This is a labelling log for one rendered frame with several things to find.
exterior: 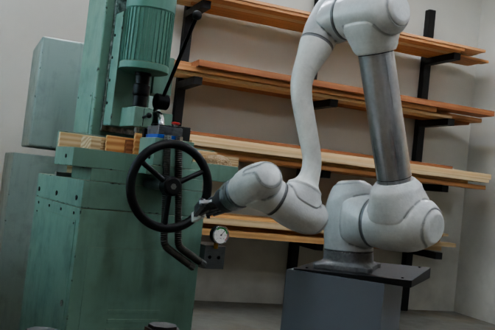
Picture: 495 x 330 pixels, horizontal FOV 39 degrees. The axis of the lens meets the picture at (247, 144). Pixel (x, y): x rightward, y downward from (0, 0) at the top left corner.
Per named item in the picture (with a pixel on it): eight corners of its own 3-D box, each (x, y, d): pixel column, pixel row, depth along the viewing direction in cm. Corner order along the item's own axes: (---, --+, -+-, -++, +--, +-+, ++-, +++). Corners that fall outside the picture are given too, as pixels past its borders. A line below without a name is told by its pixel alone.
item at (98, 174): (90, 180, 225) (91, 167, 225) (71, 177, 243) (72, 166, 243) (201, 191, 245) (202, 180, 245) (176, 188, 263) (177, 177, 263)
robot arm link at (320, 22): (289, 32, 208) (323, 26, 198) (312, -16, 214) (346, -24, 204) (316, 58, 215) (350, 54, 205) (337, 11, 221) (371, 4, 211)
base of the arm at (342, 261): (383, 266, 231) (384, 248, 231) (371, 273, 210) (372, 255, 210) (328, 261, 237) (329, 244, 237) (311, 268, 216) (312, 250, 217)
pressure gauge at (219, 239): (211, 249, 240) (213, 225, 240) (206, 247, 243) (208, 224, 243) (227, 250, 243) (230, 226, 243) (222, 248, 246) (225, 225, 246)
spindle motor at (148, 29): (129, 66, 239) (139, -24, 241) (111, 71, 254) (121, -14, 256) (176, 75, 248) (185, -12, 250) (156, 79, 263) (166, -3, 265)
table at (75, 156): (79, 166, 213) (82, 146, 214) (52, 163, 240) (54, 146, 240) (251, 185, 244) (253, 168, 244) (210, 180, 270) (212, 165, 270)
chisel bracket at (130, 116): (132, 130, 244) (135, 105, 244) (118, 130, 256) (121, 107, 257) (152, 132, 248) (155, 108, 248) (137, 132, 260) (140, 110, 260)
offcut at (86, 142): (90, 148, 226) (91, 136, 226) (79, 147, 228) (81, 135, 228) (100, 149, 229) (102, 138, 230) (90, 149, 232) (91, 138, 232)
